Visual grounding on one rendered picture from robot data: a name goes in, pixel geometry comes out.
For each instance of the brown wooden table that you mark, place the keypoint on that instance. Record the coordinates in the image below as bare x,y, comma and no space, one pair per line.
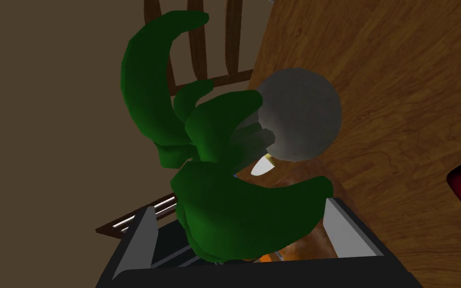
398,80

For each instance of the brown wooden chair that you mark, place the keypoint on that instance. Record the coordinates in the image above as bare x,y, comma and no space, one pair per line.
197,48

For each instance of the green leafy plant grey pot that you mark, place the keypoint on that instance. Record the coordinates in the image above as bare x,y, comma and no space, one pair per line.
230,216

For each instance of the dark brown white-striped bar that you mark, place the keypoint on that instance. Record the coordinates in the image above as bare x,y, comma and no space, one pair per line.
162,208

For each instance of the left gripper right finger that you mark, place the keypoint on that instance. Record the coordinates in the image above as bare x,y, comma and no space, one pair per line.
344,236

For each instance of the white yellow small piece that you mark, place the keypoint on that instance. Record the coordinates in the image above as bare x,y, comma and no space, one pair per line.
262,167

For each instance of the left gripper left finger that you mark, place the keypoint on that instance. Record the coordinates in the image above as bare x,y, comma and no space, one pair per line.
140,244

